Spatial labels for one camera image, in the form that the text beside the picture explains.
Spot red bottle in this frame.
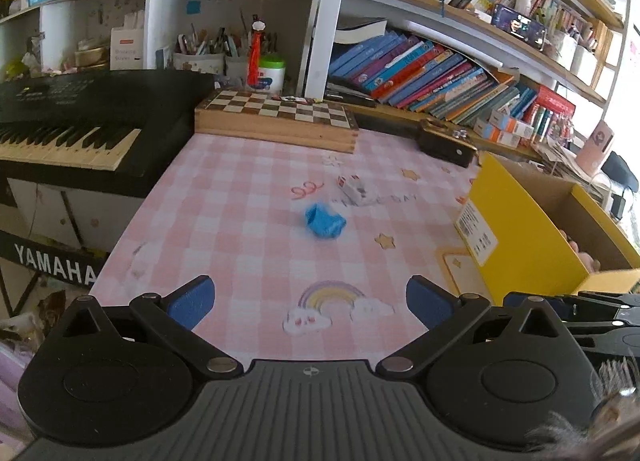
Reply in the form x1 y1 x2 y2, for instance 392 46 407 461
247 21 266 89

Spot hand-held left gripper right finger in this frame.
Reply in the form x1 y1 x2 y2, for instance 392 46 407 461
375 275 576 382

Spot wooden chess board box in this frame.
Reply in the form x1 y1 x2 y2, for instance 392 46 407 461
194 88 360 154

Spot row of leaning blue books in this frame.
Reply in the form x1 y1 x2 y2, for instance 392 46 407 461
327 31 538 125

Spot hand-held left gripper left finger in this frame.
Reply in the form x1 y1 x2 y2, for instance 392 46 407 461
37 275 243 382

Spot small blue toy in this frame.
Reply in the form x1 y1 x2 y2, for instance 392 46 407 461
305 202 347 240

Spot white corner shelf unit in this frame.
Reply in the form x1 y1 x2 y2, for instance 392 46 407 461
0 0 321 78

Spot white pen cup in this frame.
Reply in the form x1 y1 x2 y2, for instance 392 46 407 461
172 26 226 76

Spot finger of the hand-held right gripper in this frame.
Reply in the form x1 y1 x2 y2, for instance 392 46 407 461
567 322 640 367
502 291 640 324

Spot white box red label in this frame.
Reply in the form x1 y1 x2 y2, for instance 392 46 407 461
110 26 146 70

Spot red stationery box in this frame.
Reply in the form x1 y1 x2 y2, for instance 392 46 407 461
530 86 577 142

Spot shiny patterned box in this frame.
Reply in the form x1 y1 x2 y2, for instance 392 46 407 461
492 4 547 50

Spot black electronic keyboard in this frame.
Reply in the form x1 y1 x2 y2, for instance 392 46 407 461
0 70 217 186

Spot white storage containers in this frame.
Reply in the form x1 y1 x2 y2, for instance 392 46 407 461
555 31 599 84

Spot desktop with pink checkered cloth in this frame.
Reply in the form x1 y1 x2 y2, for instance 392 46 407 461
92 131 501 363

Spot black keyboard stand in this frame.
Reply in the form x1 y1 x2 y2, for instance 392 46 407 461
0 228 109 293

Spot dark brown wooden box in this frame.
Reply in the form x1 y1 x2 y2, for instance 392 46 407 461
417 118 478 169

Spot black chair back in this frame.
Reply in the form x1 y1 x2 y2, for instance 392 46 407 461
600 151 640 194

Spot small white toy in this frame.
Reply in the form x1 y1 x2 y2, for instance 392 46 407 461
336 173 371 205

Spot wooden bookshelf white posts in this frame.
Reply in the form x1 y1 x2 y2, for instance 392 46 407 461
304 0 632 162

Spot yellow cardboard box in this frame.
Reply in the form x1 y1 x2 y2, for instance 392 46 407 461
454 151 640 307

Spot orange white small boxes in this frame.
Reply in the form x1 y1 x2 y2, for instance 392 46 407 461
472 108 536 149

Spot stack of papers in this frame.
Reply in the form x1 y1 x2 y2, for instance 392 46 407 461
532 141 601 188

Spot grey furry cloth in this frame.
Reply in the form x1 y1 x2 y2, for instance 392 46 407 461
525 356 640 453

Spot pink plush toy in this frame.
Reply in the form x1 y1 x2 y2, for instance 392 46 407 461
560 228 603 273

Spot grey pen cup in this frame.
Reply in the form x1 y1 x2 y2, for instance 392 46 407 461
225 31 251 86

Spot white jar green lid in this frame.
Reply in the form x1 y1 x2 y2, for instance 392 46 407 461
258 56 287 94

